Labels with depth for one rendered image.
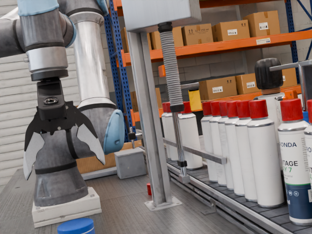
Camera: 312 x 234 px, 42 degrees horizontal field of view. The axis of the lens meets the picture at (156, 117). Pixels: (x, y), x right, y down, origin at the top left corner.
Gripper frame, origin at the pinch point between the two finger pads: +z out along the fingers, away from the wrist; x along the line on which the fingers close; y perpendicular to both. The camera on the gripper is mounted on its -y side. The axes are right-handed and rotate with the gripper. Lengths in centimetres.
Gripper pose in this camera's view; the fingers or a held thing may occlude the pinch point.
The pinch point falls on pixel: (67, 173)
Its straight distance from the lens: 80.5
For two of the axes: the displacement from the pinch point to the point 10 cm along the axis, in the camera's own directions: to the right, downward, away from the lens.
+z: 1.5, 9.9, 0.6
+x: -9.5, 1.6, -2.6
